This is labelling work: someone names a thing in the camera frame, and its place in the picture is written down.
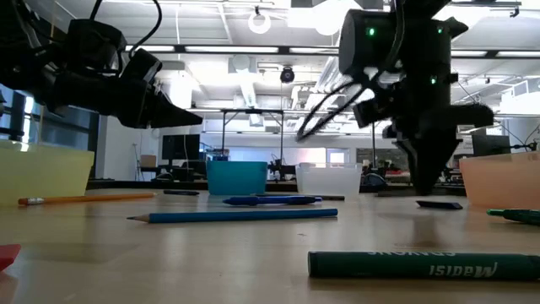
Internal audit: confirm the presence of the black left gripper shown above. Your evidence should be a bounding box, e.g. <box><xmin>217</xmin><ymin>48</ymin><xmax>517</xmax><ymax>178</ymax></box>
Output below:
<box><xmin>83</xmin><ymin>47</ymin><xmax>204</xmax><ymax>130</ymax></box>

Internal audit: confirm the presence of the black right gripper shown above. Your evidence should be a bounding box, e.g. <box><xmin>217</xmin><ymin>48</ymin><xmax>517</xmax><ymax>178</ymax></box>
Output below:
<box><xmin>352</xmin><ymin>96</ymin><xmax>495</xmax><ymax>195</ymax></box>

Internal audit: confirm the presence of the blue eraser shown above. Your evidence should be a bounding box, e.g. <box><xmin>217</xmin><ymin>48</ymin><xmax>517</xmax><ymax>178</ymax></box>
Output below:
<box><xmin>416</xmin><ymin>200</ymin><xmax>464</xmax><ymax>211</ymax></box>

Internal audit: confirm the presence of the orange pencil with eraser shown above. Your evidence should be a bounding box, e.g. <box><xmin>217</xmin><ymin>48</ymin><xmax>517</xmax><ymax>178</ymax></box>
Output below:
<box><xmin>18</xmin><ymin>192</ymin><xmax>157</xmax><ymax>207</ymax></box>

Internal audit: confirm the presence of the blue pencil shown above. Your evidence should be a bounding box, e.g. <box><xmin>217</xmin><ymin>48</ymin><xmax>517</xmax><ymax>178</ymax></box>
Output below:
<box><xmin>126</xmin><ymin>208</ymin><xmax>339</xmax><ymax>225</ymax></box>

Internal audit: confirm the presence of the blue pen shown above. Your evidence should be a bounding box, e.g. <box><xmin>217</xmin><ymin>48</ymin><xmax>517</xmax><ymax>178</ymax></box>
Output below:
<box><xmin>222</xmin><ymin>195</ymin><xmax>324</xmax><ymax>207</ymax></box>

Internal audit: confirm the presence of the red eraser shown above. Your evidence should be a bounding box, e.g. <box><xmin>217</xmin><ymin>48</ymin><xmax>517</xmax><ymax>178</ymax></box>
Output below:
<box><xmin>0</xmin><ymin>243</ymin><xmax>22</xmax><ymax>273</ymax></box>

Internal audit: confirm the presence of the black computer monitor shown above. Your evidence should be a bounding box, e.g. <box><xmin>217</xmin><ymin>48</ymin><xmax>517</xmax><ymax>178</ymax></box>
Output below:
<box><xmin>471</xmin><ymin>133</ymin><xmax>511</xmax><ymax>157</ymax></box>
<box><xmin>161</xmin><ymin>133</ymin><xmax>202</xmax><ymax>161</ymax></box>

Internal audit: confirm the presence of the black beam with light strips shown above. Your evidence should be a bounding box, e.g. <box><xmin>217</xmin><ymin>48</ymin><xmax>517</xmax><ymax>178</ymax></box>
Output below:
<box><xmin>124</xmin><ymin>43</ymin><xmax>540</xmax><ymax>59</ymax></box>

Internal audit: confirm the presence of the orange translucent plastic bin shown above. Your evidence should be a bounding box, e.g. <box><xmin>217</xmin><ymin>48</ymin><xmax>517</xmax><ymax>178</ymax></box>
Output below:
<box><xmin>458</xmin><ymin>151</ymin><xmax>540</xmax><ymax>211</ymax></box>

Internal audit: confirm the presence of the teal plastic bin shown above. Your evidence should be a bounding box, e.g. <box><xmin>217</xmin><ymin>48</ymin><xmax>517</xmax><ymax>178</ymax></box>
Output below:
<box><xmin>206</xmin><ymin>160</ymin><xmax>268</xmax><ymax>196</ymax></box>

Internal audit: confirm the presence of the clear plastic bin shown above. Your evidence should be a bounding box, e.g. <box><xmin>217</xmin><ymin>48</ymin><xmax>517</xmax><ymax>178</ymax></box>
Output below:
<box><xmin>294</xmin><ymin>162</ymin><xmax>363</xmax><ymax>198</ymax></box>

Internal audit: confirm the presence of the green pen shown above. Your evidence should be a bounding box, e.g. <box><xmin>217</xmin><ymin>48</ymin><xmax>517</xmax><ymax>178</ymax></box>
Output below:
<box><xmin>486</xmin><ymin>209</ymin><xmax>540</xmax><ymax>226</ymax></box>

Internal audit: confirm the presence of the yellow translucent plastic bin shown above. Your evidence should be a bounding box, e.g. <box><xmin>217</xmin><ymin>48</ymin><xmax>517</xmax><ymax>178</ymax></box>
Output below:
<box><xmin>0</xmin><ymin>140</ymin><xmax>96</xmax><ymax>207</ymax></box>

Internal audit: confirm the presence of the black aluminium table frame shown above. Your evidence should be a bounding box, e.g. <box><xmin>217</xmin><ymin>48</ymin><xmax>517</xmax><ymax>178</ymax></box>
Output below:
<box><xmin>86</xmin><ymin>179</ymin><xmax>467</xmax><ymax>198</ymax></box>

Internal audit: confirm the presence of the black metal rig frame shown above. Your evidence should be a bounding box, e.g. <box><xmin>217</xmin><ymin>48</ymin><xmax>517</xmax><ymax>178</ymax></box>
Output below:
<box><xmin>219</xmin><ymin>107</ymin><xmax>286</xmax><ymax>166</ymax></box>

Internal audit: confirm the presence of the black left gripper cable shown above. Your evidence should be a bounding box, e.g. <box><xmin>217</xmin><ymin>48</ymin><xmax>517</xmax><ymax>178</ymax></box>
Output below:
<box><xmin>89</xmin><ymin>0</ymin><xmax>164</xmax><ymax>58</ymax></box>

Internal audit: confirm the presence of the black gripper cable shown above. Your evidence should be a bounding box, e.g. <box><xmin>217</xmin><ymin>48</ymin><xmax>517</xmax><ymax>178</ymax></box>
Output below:
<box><xmin>89</xmin><ymin>0</ymin><xmax>164</xmax><ymax>58</ymax></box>
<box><xmin>294</xmin><ymin>78</ymin><xmax>368</xmax><ymax>144</ymax></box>

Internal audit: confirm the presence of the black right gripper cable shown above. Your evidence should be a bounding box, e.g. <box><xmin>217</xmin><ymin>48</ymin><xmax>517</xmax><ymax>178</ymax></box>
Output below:
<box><xmin>294</xmin><ymin>78</ymin><xmax>368</xmax><ymax>144</ymax></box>

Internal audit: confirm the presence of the white hanging ring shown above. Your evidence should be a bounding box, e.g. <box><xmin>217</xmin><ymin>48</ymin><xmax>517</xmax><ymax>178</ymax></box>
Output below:
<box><xmin>247</xmin><ymin>11</ymin><xmax>272</xmax><ymax>35</ymax></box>

